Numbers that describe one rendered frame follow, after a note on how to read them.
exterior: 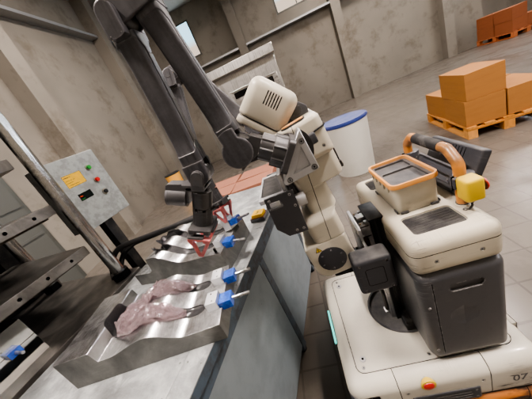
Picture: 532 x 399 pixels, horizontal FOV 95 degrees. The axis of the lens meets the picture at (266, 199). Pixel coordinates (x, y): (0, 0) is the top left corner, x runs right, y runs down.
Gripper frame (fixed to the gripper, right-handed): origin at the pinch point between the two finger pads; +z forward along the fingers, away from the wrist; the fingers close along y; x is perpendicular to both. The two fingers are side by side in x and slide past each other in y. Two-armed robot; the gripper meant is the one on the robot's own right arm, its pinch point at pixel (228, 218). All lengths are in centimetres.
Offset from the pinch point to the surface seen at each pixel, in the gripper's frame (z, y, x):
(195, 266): 9.1, 16.9, -13.6
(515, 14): -7, -922, 552
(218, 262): 10.9, 16.8, -2.3
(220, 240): 4.1, 12.7, 0.6
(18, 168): -170, -139, -372
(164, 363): 20, 51, -8
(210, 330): 17.0, 45.1, 8.1
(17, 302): -13, 44, -77
